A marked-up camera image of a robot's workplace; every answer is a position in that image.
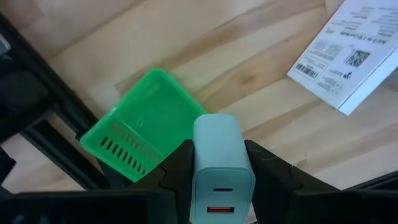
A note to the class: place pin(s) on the white Acer card reader box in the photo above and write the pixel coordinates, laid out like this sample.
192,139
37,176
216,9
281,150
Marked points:
348,56

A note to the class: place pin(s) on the green plastic bin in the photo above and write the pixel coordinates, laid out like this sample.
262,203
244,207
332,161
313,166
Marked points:
149,118

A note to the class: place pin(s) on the pale USB wall charger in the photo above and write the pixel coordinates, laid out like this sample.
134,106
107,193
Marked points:
217,149

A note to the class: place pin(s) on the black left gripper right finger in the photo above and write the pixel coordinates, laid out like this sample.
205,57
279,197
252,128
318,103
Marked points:
267,174

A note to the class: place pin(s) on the black aluminium table frame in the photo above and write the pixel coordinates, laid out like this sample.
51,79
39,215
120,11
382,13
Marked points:
37,74

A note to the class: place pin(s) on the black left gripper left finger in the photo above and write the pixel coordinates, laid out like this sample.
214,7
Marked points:
180,174

